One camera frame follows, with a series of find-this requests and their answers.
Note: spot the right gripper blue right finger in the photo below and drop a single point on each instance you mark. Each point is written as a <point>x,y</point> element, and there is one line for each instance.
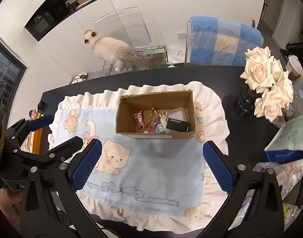
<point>218,163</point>

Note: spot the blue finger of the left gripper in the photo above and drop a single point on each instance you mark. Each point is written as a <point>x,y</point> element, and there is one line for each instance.
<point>63,151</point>
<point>40,123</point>

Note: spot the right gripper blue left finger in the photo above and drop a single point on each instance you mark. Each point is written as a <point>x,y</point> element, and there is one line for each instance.
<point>83,163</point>

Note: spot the black chifeng lighter box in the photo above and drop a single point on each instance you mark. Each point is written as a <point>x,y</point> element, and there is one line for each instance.
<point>178,125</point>

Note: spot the red capucino candy packet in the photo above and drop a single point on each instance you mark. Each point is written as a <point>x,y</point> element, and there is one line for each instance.
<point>138,116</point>

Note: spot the purple lip balm tube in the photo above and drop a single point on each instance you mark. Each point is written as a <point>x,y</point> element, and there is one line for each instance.
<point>159,126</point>

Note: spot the cream nail file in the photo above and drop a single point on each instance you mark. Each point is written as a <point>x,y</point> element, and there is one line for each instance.
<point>163,119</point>

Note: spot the person left hand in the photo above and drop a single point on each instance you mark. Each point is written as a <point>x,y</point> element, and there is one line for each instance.
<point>9,215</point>

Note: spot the cartoon boy figurine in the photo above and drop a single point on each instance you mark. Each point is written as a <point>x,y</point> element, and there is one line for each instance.
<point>33,114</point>

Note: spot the small black clip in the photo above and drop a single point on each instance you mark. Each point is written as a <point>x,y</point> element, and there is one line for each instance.
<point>41,105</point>

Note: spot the orange wooden desk calendar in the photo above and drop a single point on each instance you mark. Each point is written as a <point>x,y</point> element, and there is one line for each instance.
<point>33,142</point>

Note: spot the clear plastic bag of items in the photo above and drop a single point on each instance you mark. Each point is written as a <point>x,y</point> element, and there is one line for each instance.
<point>288,174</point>

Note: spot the blue cartoon frilled blanket mat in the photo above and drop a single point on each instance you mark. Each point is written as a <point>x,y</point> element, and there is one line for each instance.
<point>164,184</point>

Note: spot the blue white paper pouch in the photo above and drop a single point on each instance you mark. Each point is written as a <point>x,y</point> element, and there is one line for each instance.
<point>287,145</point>

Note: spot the black flower vase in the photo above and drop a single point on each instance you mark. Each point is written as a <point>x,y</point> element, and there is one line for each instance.
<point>245,102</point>

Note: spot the brown cardboard box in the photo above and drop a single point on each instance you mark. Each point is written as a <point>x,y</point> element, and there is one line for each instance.
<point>175,104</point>

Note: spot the white fluffy cat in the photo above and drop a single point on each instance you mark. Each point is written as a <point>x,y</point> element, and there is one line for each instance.
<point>118,53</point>

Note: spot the built-in black oven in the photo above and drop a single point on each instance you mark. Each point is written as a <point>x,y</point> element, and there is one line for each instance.
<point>43,23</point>

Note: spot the pale pink rose bouquet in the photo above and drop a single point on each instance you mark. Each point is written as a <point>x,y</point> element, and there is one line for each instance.
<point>266,78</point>

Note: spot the transparent acrylic chair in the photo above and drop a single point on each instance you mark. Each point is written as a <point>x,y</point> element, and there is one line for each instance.
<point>126,25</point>

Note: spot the green white box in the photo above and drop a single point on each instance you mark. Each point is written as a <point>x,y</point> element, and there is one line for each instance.
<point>157,51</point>

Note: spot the blue checked towel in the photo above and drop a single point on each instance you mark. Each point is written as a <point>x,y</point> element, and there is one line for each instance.
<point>219,42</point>

